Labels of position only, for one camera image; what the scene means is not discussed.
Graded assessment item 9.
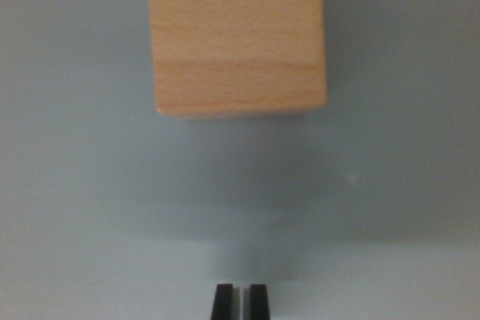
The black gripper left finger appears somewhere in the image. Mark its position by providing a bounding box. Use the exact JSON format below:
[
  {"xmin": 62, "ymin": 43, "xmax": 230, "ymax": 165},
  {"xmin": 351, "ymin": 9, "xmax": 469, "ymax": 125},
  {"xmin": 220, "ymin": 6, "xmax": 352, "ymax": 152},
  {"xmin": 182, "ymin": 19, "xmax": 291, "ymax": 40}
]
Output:
[{"xmin": 211, "ymin": 283, "xmax": 241, "ymax": 320}]

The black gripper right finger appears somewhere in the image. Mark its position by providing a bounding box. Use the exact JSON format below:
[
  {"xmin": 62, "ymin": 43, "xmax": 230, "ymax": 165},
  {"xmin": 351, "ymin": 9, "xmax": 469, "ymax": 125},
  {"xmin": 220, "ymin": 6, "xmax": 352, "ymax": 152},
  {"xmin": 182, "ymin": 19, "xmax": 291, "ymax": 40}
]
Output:
[{"xmin": 243, "ymin": 284, "xmax": 272, "ymax": 320}]

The light wooden cube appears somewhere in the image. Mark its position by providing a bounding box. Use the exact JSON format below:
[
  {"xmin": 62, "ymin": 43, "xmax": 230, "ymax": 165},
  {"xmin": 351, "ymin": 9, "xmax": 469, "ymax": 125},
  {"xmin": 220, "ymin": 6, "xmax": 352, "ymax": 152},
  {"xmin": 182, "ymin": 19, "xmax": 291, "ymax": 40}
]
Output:
[{"xmin": 145, "ymin": 0, "xmax": 329, "ymax": 116}]

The grey plastic bin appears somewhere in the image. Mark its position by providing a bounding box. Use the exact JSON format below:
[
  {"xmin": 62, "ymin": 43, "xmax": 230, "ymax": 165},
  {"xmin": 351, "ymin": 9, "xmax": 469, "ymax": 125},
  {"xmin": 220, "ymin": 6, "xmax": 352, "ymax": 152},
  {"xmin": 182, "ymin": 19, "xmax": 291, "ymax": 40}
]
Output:
[{"xmin": 0, "ymin": 0, "xmax": 480, "ymax": 320}]

